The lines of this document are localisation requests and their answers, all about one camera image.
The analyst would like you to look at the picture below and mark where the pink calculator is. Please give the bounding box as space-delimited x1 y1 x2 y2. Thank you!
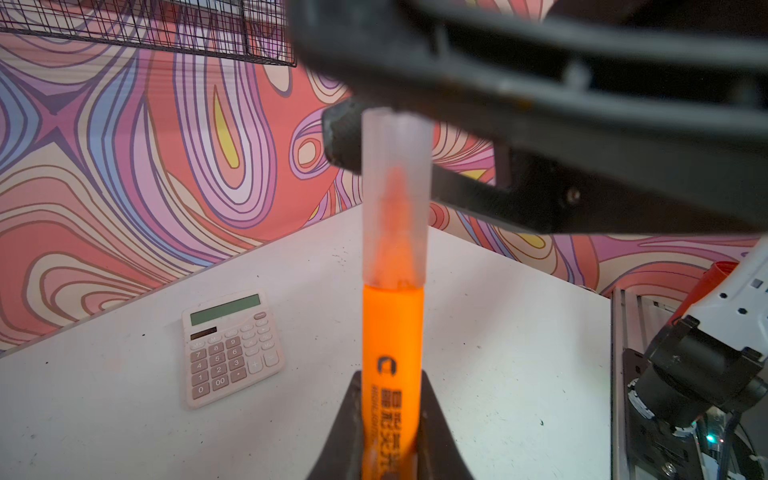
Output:
181 289 286 409

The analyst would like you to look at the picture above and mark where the orange pen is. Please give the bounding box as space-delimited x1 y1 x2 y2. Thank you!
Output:
361 167 426 480

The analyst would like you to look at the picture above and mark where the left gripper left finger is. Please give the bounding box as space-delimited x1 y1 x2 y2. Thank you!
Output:
307 371 365 480

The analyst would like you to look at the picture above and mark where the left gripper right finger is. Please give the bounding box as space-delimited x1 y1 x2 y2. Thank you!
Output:
416 371 474 480

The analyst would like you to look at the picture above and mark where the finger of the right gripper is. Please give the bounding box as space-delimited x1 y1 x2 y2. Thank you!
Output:
287 1 767 234
322 98 540 234

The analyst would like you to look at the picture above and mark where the black wire basket back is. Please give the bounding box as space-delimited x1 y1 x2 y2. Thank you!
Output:
1 0 297 67

